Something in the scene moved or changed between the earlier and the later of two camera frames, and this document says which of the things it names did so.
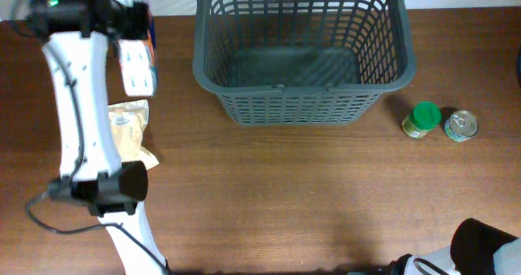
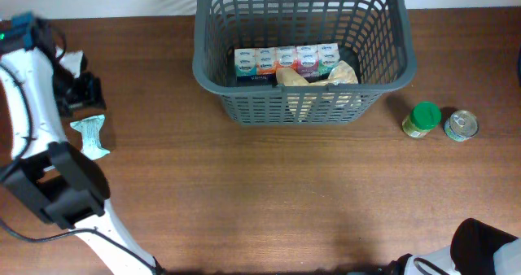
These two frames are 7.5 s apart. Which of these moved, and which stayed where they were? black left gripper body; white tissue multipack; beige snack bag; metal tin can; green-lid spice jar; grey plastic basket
Moved: beige snack bag; white tissue multipack; black left gripper body
Stayed: green-lid spice jar; grey plastic basket; metal tin can
